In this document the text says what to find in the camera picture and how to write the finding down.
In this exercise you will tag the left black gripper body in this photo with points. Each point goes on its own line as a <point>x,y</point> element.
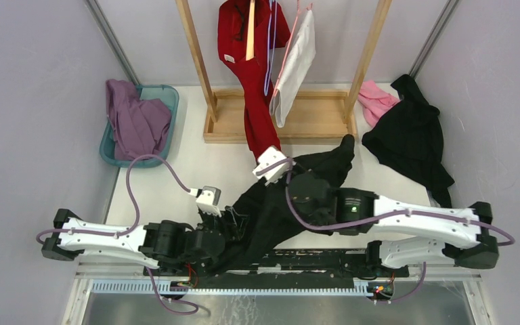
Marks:
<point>231,229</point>

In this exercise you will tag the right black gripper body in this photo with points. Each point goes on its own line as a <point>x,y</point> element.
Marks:
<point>313,221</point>

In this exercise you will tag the black garment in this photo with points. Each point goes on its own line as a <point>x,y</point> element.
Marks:
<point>260,219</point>
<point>408,138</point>

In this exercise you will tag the white garment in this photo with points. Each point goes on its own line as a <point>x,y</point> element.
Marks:
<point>300,58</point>

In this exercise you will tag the wooden hanger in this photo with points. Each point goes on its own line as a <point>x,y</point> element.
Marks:
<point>250,32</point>

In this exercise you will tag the red skirt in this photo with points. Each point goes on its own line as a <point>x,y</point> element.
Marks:
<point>231,46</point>

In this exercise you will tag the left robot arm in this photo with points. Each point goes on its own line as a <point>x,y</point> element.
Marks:
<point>164,245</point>

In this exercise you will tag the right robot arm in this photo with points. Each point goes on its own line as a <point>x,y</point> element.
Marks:
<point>432,235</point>

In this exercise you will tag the wooden clothes rack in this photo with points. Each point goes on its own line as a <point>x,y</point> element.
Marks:
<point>318,116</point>

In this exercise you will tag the pink garment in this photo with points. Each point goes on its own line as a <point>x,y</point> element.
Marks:
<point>375,102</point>

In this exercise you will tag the purple garment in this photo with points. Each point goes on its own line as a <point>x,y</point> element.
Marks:
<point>138,126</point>

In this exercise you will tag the teal laundry basket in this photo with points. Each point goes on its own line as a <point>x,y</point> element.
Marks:
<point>169,97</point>

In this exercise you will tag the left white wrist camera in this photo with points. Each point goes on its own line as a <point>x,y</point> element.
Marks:
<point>207,199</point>

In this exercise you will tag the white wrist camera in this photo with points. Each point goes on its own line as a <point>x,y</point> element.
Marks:
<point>207,199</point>
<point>272,164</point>

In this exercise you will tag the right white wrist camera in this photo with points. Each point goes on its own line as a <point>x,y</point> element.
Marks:
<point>272,164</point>

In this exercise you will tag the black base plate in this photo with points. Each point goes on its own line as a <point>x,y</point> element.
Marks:
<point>286,269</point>

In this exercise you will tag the aluminium frame rail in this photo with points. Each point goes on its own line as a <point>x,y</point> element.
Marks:
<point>130,278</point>

